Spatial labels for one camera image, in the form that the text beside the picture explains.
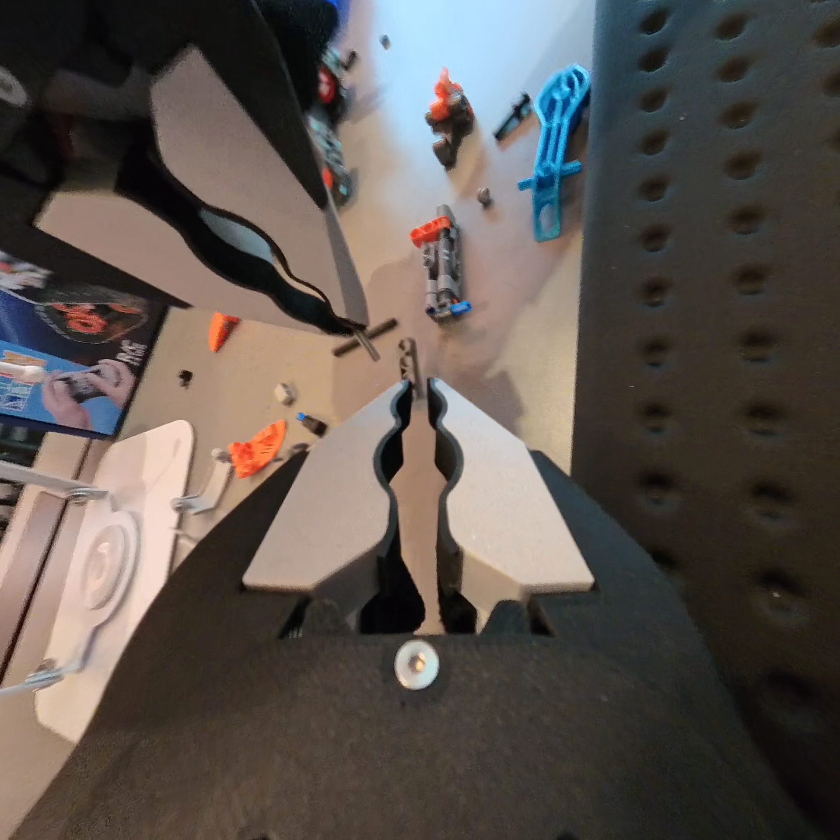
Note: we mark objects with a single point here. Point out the long black axle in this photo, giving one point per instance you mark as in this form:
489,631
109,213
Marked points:
384,326

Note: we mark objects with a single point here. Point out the orange beam with black axle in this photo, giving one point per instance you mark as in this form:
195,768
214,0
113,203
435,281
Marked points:
445,262

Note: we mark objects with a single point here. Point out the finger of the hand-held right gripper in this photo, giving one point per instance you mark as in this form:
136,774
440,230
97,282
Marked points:
249,164
144,249

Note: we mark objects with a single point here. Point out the long black pin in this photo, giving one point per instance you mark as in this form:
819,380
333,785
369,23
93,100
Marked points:
513,117

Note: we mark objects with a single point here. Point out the white book stand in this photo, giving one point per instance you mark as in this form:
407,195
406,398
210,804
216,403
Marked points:
98,558

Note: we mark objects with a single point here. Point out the orange curved brick piece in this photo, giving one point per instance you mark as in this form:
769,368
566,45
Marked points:
222,330

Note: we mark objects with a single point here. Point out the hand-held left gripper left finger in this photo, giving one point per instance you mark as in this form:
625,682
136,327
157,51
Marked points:
315,525

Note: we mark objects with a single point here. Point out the grey orange tracked toy vehicle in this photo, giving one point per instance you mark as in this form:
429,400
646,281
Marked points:
331,131

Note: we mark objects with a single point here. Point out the black connector with blue pin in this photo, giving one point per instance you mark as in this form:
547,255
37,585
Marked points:
312,424

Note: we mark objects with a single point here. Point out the small grey bushing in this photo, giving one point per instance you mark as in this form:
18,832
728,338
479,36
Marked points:
484,196

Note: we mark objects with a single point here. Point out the small black connector piece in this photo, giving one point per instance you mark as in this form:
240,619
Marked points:
185,378

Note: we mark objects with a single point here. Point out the teal plastic separator tool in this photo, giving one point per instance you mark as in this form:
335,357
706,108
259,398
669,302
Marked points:
554,144

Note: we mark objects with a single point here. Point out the small grey connector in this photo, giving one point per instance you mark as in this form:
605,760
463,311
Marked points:
285,394

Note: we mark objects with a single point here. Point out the orange pin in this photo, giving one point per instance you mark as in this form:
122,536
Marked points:
259,449

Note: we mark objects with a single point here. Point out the toy vehicle product box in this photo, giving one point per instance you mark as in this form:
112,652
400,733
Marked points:
65,348

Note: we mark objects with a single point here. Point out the black dimpled foam mat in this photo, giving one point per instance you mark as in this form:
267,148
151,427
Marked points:
709,328

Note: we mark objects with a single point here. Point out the orange grey brick assembly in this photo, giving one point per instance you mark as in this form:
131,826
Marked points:
449,118

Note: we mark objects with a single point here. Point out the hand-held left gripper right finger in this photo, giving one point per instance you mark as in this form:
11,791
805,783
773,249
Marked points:
518,525

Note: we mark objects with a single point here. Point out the grey curved panel piece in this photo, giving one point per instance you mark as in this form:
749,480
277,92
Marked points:
207,489

